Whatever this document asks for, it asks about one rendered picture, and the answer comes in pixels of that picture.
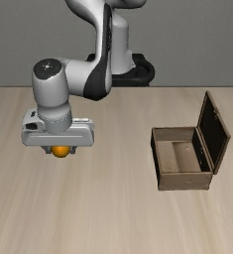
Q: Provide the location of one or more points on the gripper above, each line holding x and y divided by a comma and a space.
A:
78, 135

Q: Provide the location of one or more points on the brown wooden box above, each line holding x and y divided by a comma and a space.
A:
184, 167

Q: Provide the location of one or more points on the brown wooden box lid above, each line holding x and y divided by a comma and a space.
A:
213, 132

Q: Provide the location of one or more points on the orange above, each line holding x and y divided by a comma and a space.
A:
60, 151

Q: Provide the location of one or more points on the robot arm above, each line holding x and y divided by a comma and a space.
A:
103, 59

